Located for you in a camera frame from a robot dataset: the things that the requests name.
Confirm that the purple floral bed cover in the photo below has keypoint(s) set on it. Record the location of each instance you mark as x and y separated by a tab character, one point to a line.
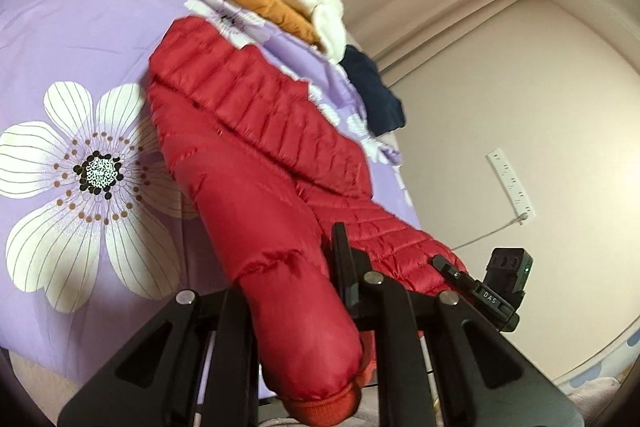
95	235

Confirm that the red quilted down jacket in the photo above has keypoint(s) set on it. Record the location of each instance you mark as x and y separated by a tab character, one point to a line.
269	177

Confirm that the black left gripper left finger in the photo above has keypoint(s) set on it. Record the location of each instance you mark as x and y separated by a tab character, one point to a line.
194	363

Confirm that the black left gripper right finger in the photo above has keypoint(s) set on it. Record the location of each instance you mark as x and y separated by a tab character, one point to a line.
439	361

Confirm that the white power strip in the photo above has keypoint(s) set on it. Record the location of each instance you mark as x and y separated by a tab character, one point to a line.
512	186

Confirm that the navy blue garment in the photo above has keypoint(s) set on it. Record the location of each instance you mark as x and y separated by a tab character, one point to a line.
384	110

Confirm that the orange folded garment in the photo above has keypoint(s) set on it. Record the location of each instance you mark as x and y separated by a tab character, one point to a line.
284	16

